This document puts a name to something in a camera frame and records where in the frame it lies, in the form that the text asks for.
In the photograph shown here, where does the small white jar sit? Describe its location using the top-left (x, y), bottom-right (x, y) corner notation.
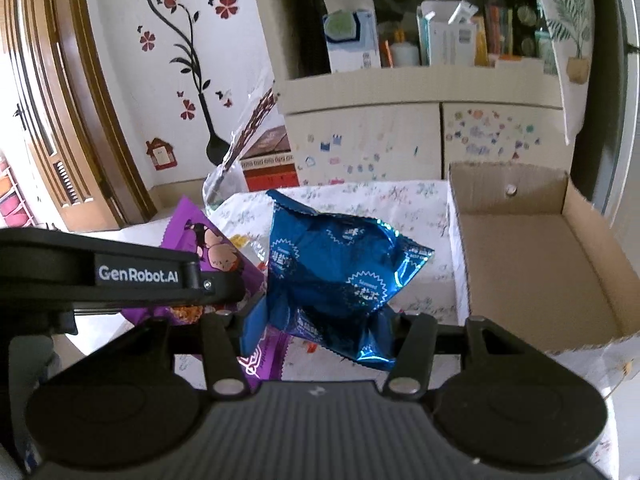
top-left (390, 40), bottom-right (420, 67)

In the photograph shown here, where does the clear plastic bag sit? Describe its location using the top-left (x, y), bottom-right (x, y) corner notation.
top-left (201, 159), bottom-right (247, 212)

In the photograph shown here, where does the cardboard box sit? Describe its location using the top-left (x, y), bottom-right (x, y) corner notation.
top-left (446, 162), bottom-right (640, 361)

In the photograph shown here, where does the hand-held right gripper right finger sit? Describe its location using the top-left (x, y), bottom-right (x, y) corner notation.
top-left (381, 310), bottom-right (507, 397)

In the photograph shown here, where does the brown wooden door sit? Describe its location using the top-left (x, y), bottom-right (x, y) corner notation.
top-left (0, 0), bottom-right (157, 234)

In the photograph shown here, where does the open white carton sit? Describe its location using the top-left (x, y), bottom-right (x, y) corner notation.
top-left (416, 0), bottom-right (489, 67)

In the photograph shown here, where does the plant print cloth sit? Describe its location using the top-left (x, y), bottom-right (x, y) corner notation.
top-left (527, 0), bottom-right (597, 147)

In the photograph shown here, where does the red house socket sticker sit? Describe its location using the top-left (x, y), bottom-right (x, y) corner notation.
top-left (145, 137), bottom-right (177, 171)

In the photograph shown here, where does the cream cabinet with stickers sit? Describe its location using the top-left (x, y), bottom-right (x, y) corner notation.
top-left (247, 0), bottom-right (596, 193)

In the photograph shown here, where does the small yellow snack packet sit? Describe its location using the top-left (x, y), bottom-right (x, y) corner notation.
top-left (229, 233), bottom-right (269, 267)

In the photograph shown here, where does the floral white cloth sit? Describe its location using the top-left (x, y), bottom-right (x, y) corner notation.
top-left (65, 180), bottom-right (462, 392)

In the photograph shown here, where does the black ladle on wall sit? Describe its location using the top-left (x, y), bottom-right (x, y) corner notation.
top-left (137, 0), bottom-right (241, 167)

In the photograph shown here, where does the white and blue box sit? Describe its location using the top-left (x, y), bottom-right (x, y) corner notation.
top-left (321, 0), bottom-right (384, 74)

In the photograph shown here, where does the purple snack packet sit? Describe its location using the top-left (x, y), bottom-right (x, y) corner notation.
top-left (120, 196), bottom-right (292, 394)

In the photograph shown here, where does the row of colourful books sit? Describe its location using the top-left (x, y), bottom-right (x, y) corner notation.
top-left (485, 0), bottom-right (516, 57)

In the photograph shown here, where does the bundle of red twigs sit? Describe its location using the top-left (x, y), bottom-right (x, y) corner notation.
top-left (220, 86), bottom-right (280, 181)

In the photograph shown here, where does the red carton box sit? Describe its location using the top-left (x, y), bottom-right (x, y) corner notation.
top-left (239, 125), bottom-right (300, 192)

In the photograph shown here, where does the dark blue foil snack packet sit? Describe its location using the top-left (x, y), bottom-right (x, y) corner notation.
top-left (239, 189), bottom-right (435, 372)

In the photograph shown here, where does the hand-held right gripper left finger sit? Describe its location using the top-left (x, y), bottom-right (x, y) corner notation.
top-left (135, 292), bottom-right (272, 399)

